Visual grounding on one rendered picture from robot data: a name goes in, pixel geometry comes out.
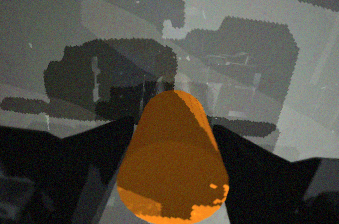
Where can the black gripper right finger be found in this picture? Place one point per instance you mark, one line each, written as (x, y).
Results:
(267, 189)

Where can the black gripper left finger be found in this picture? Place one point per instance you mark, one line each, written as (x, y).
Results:
(75, 174)

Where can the orange knob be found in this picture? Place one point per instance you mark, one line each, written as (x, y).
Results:
(173, 172)

